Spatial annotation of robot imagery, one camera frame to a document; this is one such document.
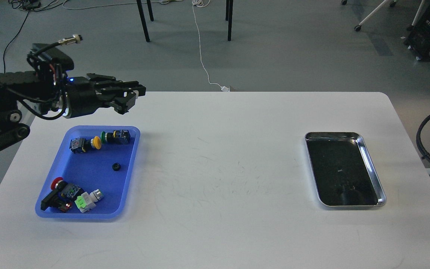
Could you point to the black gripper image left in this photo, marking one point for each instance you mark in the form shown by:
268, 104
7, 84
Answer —
82, 94

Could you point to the blue plastic tray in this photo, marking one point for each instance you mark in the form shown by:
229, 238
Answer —
91, 171

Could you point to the silver metal tray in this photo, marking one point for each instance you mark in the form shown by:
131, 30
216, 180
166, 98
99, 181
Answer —
344, 174

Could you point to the white rolling stand base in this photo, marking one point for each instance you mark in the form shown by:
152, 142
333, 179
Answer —
392, 3

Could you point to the black chair leg left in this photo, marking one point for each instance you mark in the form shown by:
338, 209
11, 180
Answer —
142, 17

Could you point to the black chair leg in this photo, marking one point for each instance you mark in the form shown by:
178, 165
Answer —
142, 17
229, 17

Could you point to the red emergency stop button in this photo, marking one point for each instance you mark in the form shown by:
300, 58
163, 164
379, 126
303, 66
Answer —
62, 196

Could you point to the black chair leg right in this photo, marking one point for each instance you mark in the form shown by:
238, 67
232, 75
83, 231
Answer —
229, 17

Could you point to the green push button switch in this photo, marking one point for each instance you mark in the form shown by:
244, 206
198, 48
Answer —
120, 137

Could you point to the yellow push button switch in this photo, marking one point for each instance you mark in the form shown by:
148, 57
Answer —
81, 145

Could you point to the white green switch module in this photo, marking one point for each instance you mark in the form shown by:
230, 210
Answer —
87, 201

